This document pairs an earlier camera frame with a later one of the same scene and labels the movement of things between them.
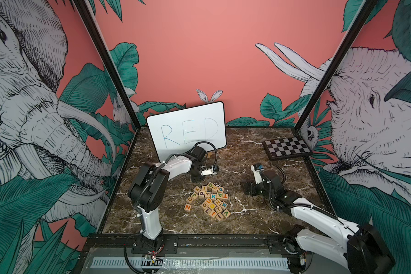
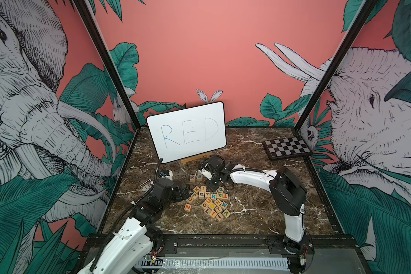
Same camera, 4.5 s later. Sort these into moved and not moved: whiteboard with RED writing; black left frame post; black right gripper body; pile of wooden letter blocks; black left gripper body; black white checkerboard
Moved: black left gripper body; black right gripper body
Not moved: black left frame post; black white checkerboard; whiteboard with RED writing; pile of wooden letter blocks
